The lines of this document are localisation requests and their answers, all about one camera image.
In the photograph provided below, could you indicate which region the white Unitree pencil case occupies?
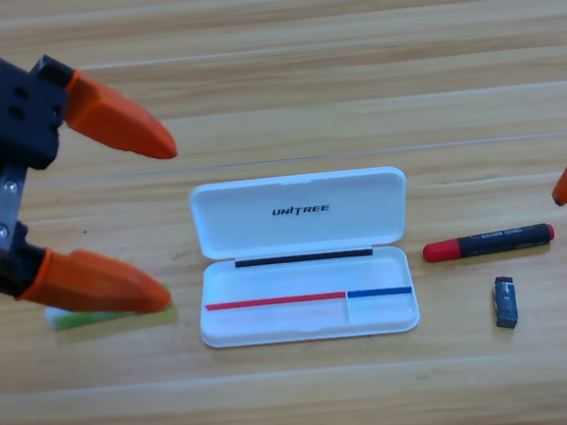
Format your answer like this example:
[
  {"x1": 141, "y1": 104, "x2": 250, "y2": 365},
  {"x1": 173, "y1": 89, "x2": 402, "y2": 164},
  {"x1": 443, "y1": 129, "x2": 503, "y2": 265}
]
[{"x1": 185, "y1": 164, "x2": 422, "y2": 353}]

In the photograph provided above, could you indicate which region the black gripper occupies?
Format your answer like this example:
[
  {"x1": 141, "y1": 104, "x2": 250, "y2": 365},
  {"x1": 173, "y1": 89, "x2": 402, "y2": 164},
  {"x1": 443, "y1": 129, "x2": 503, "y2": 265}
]
[{"x1": 0, "y1": 41, "x2": 191, "y2": 301}]

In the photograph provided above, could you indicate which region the black marker with red cap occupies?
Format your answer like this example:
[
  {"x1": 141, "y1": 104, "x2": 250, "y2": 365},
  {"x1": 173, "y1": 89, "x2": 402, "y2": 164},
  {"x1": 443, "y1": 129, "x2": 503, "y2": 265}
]
[{"x1": 420, "y1": 222, "x2": 557, "y2": 264}]

